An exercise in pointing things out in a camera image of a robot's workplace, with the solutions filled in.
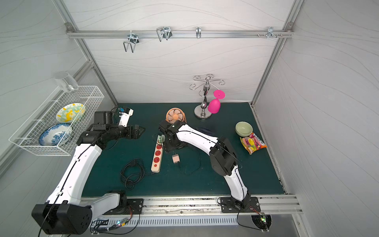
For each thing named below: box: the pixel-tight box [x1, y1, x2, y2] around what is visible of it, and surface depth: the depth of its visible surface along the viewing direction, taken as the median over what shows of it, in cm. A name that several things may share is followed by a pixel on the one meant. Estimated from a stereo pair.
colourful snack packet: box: [239, 132, 268, 155], surface depth 94 cm
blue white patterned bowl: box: [38, 122, 74, 147], surface depth 63 cm
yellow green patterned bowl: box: [55, 102, 86, 123], surface depth 71 cm
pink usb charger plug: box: [171, 154, 181, 164], surface depth 90 cm
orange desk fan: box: [165, 107, 188, 124], surface depth 103 cm
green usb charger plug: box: [157, 134, 166, 144], surface depth 96 cm
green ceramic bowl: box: [234, 120, 254, 137], surface depth 103 cm
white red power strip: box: [151, 141, 164, 173], surface depth 90 cm
